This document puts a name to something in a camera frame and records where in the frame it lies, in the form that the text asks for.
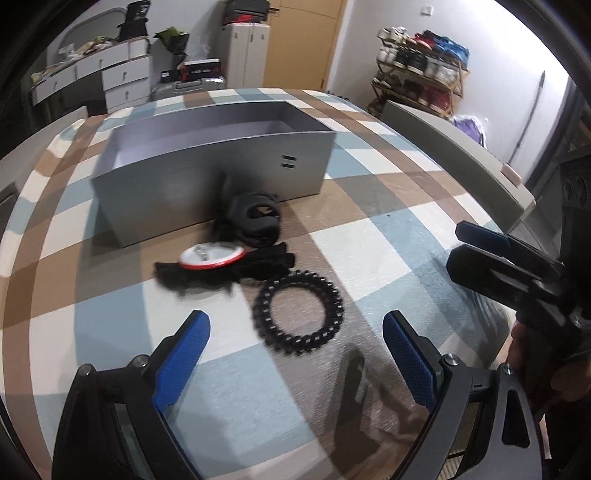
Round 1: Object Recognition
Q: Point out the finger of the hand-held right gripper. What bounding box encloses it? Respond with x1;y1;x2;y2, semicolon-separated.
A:
455;220;564;274
445;243;573;326

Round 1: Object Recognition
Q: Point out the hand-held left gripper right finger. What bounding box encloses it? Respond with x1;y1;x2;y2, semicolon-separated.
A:
382;311;543;480

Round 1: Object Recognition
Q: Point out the black wrapped flower bouquet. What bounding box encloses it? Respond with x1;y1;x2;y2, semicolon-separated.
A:
154;27;190;70

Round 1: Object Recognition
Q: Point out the white upright suitcase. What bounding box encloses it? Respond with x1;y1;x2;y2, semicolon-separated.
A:
221;22;271;88

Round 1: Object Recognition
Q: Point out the bamboo shoe rack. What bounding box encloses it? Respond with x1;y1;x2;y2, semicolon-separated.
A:
367;28;469;118

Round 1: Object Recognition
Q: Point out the silver suitcase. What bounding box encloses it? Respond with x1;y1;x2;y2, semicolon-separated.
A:
150;76;228;100

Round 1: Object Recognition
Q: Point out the person's right hand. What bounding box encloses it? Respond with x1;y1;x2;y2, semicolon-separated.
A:
508;320;591;407

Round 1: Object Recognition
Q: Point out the arched mirror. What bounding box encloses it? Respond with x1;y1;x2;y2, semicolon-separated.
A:
58;7;127;47

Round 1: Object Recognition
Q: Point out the silver cardboard box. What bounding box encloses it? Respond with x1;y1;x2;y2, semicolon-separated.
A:
91;102;336;247

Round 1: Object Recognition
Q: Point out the white red-rimmed round disc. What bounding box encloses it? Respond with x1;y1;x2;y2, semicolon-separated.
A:
179;242;245;273

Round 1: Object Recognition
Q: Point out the black knotted hair band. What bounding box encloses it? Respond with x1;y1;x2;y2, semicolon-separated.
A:
235;243;296;283

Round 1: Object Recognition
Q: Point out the wooden shoe rack with shoes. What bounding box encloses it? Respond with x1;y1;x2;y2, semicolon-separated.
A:
376;27;471;109

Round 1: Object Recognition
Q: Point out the white dressing table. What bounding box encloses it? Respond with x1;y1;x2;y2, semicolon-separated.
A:
31;37;153;114

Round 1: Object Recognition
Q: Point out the black fabric hair accessory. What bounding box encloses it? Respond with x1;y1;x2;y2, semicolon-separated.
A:
154;258;238;296

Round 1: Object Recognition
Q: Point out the black printed box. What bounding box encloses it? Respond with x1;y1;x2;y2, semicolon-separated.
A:
126;1;151;24

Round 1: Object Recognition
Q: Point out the wooden door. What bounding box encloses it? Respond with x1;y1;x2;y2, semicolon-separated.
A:
268;0;349;93

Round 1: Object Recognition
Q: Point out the black small-bead bracelet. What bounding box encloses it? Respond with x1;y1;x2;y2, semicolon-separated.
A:
253;270;345;356

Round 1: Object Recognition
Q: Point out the purple cloth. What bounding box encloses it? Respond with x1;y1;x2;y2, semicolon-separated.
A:
450;115;488;148

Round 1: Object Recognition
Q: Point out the black and red shoe box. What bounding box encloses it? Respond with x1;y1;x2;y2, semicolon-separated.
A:
225;13;269;26

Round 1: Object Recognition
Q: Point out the black box with red stripe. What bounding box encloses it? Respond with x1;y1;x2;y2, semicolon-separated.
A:
181;60;222;81

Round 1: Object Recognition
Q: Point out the bunch of black hair ties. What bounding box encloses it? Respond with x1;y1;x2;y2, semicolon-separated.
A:
221;191;282;250

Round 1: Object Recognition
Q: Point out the black bag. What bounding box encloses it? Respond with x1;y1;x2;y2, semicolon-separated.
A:
117;21;148;41

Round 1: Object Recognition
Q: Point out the grey pole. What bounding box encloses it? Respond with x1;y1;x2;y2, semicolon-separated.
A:
508;69;546;164

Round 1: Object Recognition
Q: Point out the clutter of small toiletries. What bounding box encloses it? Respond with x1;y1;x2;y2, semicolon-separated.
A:
44;39;121;75

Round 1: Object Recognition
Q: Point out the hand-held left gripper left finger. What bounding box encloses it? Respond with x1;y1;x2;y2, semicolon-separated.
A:
52;310;212;480

